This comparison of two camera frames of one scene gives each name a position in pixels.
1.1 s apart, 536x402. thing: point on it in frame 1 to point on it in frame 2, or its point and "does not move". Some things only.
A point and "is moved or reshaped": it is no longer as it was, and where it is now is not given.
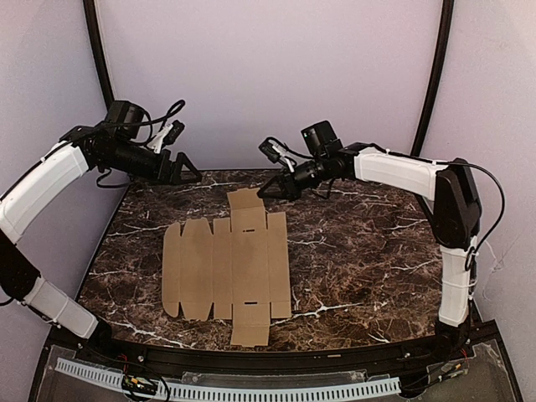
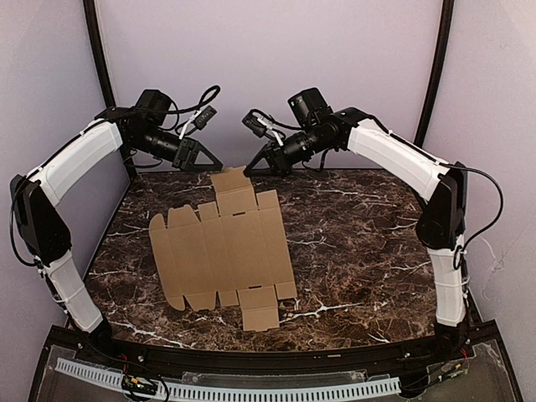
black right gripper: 289,184 to 275,156
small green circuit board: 139,384 does not move
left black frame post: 90,13 does not move
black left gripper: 166,166 to 186,153
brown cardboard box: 241,268 is moved or reshaped
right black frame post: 435,76 does not move
